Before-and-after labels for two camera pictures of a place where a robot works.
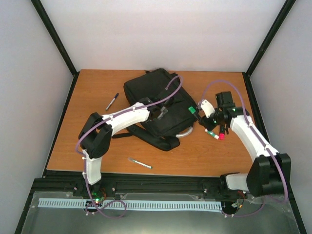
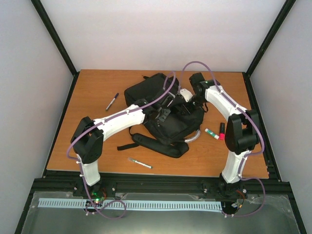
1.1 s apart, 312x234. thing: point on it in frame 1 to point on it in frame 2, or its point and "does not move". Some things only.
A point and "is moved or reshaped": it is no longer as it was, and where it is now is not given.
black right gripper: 205,123 to 194,110
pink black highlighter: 222,136 does not move
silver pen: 133,160 does not move
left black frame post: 47,23 does not move
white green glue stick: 211,133 does not move
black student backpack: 172,109 is moved or reshaped
